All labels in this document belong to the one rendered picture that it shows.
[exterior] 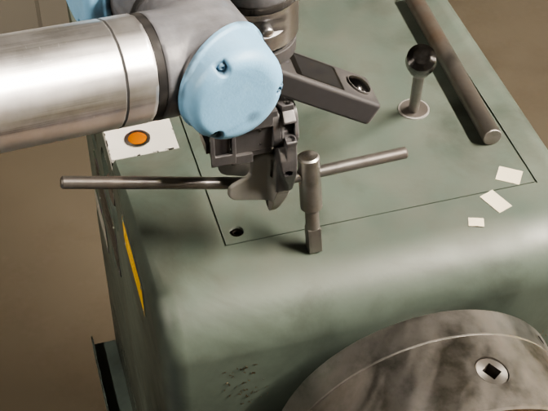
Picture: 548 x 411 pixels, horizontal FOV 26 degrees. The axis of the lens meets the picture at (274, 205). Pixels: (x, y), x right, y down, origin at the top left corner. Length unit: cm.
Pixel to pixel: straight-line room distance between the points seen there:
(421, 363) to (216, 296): 21
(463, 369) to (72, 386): 165
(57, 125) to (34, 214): 230
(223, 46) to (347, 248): 47
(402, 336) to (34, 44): 54
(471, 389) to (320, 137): 36
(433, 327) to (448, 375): 6
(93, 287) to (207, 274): 170
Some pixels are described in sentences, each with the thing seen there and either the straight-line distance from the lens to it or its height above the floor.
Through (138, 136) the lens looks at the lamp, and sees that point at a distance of 133.
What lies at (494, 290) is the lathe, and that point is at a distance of 125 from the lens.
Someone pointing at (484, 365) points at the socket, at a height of 123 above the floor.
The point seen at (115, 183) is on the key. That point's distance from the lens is 110.
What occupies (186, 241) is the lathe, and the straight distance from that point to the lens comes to 122.
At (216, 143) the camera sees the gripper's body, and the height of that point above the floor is 144.
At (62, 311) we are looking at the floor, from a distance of 284.
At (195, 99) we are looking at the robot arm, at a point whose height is 164.
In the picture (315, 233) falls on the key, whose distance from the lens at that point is 119.
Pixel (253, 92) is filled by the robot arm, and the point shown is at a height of 163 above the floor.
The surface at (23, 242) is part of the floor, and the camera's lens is 301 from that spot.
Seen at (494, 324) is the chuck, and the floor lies 122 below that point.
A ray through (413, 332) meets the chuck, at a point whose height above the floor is 124.
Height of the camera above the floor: 214
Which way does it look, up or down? 45 degrees down
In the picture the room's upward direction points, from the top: straight up
